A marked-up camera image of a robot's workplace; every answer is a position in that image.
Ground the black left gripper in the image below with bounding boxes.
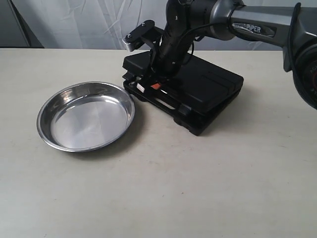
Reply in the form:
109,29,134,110
136,23,196,92

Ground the black plastic tool case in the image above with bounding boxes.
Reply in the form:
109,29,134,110
123,51,244,136

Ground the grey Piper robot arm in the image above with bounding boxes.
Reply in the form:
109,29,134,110
150,0,317,108

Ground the round stainless steel pan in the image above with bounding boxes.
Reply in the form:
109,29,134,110
36,81,136,153

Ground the white wrinkled backdrop curtain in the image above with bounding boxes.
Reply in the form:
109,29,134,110
9,0,317,52

